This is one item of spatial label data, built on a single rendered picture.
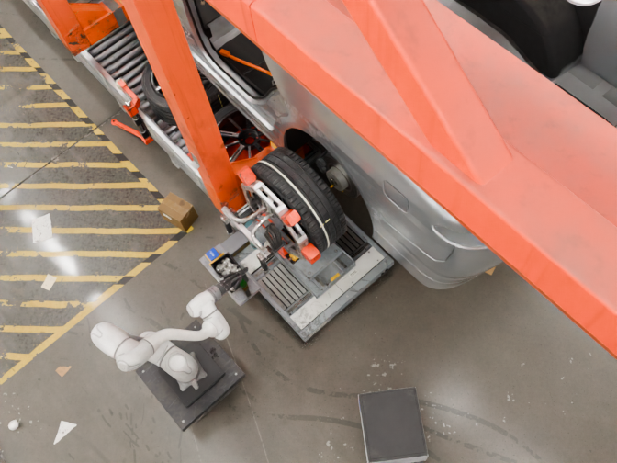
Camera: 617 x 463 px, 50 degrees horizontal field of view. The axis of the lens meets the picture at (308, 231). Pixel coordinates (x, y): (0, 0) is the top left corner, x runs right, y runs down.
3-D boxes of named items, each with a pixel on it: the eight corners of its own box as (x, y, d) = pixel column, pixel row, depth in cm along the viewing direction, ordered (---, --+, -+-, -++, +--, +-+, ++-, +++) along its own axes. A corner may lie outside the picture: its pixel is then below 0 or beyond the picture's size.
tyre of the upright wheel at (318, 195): (351, 248, 416) (346, 197, 357) (322, 272, 410) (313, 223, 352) (284, 184, 442) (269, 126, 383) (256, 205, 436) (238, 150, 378)
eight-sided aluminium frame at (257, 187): (313, 264, 407) (305, 224, 359) (305, 270, 406) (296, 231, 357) (258, 208, 428) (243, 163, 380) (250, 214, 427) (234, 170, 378)
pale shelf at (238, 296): (261, 289, 420) (260, 287, 417) (240, 307, 416) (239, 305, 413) (219, 244, 436) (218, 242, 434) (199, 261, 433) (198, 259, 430)
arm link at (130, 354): (155, 344, 338) (135, 331, 342) (131, 365, 325) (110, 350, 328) (152, 362, 346) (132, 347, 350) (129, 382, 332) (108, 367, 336)
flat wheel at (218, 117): (315, 138, 485) (312, 119, 464) (265, 208, 463) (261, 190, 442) (241, 104, 505) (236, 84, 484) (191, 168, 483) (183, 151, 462)
